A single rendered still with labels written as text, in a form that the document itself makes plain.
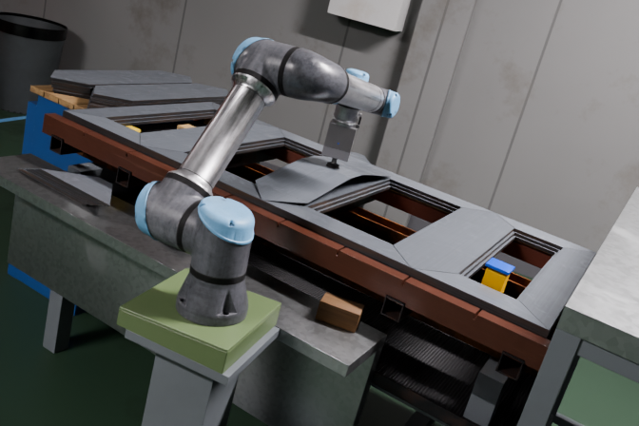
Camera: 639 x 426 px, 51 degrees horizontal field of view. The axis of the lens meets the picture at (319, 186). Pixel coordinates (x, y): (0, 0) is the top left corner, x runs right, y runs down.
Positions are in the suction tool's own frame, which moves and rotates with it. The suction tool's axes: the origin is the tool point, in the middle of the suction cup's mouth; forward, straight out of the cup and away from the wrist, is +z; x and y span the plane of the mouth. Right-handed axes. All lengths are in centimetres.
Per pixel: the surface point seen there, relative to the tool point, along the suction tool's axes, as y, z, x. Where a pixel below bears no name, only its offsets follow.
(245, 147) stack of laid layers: 30.8, 5.1, -16.4
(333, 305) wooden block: -11, 15, 59
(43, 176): 79, 18, 25
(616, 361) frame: -55, -11, 104
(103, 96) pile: 86, 3, -25
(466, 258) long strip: -41, 4, 34
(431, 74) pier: -34, -16, -215
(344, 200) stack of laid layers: -6.5, 5.2, 9.5
